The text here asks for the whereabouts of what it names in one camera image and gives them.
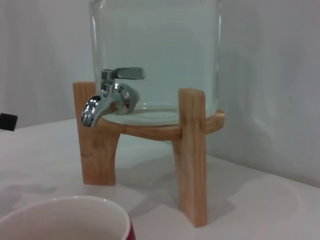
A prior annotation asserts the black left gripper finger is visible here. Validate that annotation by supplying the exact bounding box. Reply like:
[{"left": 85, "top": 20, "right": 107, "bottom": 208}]
[{"left": 0, "top": 112, "right": 19, "bottom": 132}]

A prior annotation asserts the chrome faucet with lever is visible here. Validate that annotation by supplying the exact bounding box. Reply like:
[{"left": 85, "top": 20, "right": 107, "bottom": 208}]
[{"left": 80, "top": 66, "right": 146, "bottom": 128}]

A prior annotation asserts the red cup white inside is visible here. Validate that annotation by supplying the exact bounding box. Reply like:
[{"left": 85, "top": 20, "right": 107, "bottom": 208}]
[{"left": 0, "top": 195, "right": 137, "bottom": 240}]

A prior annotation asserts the glass water dispenser jar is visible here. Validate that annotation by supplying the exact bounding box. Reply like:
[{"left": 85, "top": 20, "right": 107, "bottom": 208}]
[{"left": 89, "top": 0, "right": 223, "bottom": 126}]

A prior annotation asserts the wooden dispenser stand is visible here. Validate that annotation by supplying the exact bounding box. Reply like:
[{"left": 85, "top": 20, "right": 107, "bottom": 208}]
[{"left": 72, "top": 81, "right": 226, "bottom": 228}]

